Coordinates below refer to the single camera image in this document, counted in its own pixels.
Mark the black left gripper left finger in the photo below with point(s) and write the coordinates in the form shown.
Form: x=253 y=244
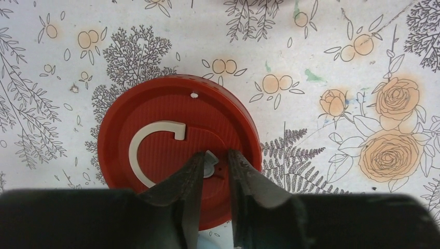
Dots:
x=165 y=216

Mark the light blue round lid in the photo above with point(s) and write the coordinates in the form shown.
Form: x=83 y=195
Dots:
x=212 y=239

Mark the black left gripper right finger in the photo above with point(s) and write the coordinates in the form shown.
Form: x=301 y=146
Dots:
x=265 y=215

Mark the red round lid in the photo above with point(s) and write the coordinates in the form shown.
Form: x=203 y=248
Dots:
x=152 y=129

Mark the floral patterned tablecloth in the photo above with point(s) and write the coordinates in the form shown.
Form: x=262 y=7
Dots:
x=344 y=94

